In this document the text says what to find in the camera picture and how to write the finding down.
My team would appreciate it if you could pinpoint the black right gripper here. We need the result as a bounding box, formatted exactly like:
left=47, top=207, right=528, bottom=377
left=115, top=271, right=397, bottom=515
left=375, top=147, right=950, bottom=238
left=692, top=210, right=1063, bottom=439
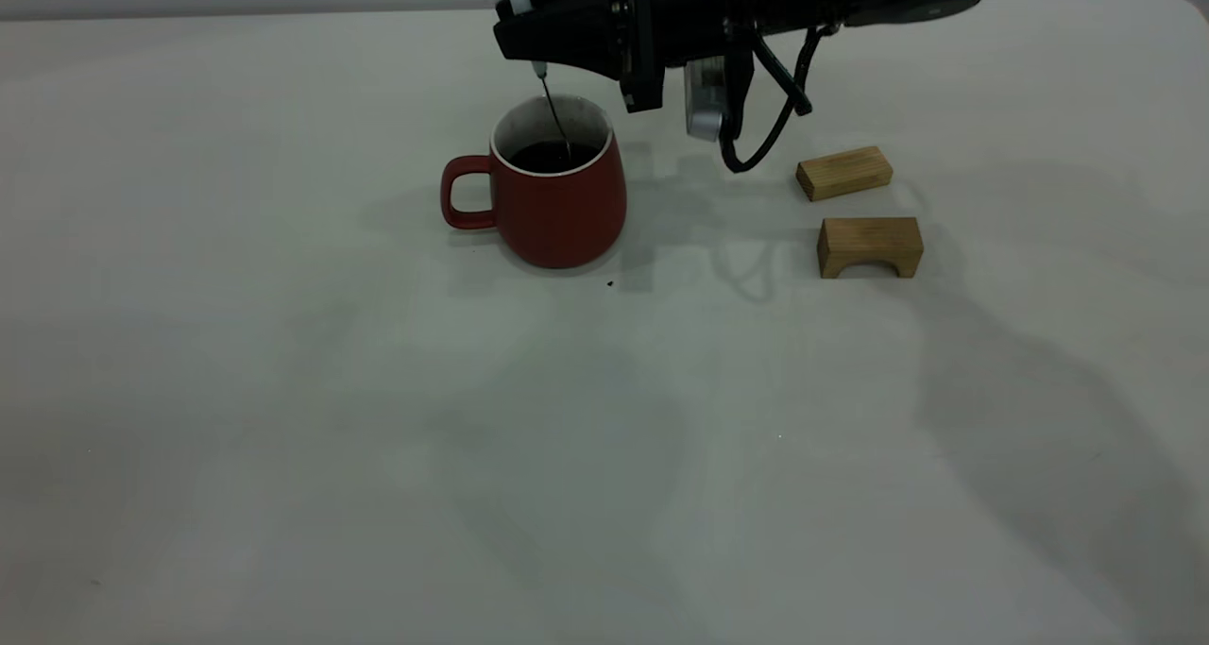
left=493, top=0, right=761, bottom=114

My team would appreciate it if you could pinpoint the red ceramic mug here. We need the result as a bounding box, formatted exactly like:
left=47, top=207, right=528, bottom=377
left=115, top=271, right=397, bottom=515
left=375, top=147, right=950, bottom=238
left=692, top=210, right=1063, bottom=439
left=439, top=96, right=628, bottom=271

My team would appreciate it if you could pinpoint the flat rectangular wooden block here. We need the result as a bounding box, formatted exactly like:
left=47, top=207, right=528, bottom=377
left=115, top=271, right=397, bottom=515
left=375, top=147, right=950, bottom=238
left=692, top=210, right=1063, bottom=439
left=795, top=145, right=894, bottom=203

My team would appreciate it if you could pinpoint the arch-shaped wooden block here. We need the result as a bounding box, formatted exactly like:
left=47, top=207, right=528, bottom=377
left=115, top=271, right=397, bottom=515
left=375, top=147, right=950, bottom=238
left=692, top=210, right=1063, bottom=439
left=817, top=216, right=924, bottom=280

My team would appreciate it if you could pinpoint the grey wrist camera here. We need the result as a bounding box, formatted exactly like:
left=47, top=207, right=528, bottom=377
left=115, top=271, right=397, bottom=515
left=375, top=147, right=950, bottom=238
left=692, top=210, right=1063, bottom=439
left=683, top=58, right=730, bottom=144

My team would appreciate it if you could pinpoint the black cable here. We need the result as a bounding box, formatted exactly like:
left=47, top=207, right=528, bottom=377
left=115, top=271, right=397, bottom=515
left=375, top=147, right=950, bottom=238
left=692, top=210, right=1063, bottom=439
left=720, top=24, right=842, bottom=175

